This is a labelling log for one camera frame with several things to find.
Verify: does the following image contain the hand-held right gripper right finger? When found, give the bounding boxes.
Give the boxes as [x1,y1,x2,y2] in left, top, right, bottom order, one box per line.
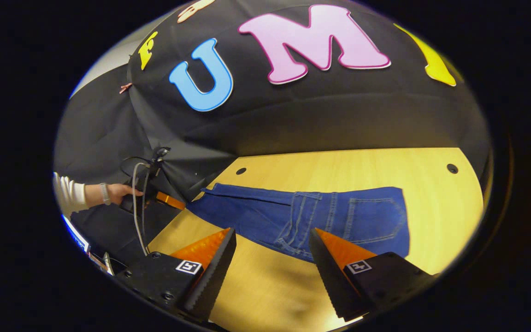
[309,227,435,322]

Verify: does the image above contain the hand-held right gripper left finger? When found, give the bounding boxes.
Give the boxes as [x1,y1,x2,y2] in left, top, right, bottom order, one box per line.
[124,227,237,322]

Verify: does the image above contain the blue denim jeans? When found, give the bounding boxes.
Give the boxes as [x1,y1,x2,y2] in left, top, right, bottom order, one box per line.
[186,183,410,263]

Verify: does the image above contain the lit screen edge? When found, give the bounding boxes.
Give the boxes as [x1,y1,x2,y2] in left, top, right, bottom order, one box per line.
[62,214,92,253]

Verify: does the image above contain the black backdrop cloth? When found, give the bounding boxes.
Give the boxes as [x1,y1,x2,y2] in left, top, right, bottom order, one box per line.
[53,0,494,267]

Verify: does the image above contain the grey cable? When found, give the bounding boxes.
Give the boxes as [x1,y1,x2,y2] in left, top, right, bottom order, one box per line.
[131,161,152,257]

